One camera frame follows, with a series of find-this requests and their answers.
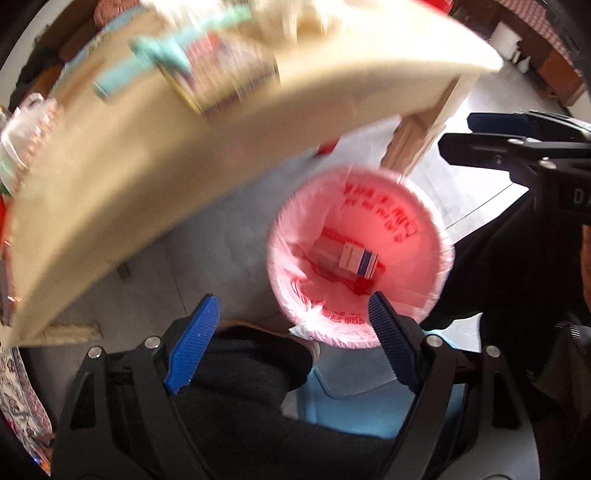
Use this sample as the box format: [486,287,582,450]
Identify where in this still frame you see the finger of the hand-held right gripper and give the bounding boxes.
[438,132,591,185]
[466,111,591,145]

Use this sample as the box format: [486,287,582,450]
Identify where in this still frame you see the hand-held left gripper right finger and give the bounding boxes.
[367,292,527,480]

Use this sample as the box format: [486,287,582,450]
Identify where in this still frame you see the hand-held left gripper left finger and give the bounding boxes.
[53,294,222,480]

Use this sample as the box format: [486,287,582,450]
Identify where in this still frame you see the bin with pink bag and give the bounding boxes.
[267,165,455,349]

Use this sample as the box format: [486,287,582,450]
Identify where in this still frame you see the white and blue box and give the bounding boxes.
[338,240,382,279]

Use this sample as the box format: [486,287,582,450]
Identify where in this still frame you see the clear plastic wrapper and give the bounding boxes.
[316,233,347,274]

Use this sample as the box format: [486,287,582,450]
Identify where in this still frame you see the red and white packet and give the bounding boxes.
[157,32,282,123]

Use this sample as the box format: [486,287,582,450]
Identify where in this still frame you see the light blue strip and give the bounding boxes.
[95,4,252,100]

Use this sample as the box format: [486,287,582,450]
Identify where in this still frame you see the person's left leg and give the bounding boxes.
[175,325,407,480]

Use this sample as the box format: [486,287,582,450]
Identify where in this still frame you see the light blue plastic stool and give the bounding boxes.
[281,330,467,439]

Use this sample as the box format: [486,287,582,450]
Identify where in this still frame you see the brown wooden cabinet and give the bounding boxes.
[536,51,588,108]

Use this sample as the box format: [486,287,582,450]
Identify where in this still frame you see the beige soled shoe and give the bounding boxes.
[222,322,321,365]

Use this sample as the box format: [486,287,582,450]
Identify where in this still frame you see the red checked cloth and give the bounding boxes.
[499,0,583,70]

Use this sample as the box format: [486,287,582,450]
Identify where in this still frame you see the beige wooden table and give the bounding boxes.
[7,0,504,349]

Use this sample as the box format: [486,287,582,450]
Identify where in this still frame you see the patterned cloth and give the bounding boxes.
[0,346,55,476]

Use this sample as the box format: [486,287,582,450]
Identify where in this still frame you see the clear plastic bag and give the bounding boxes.
[0,92,61,195]

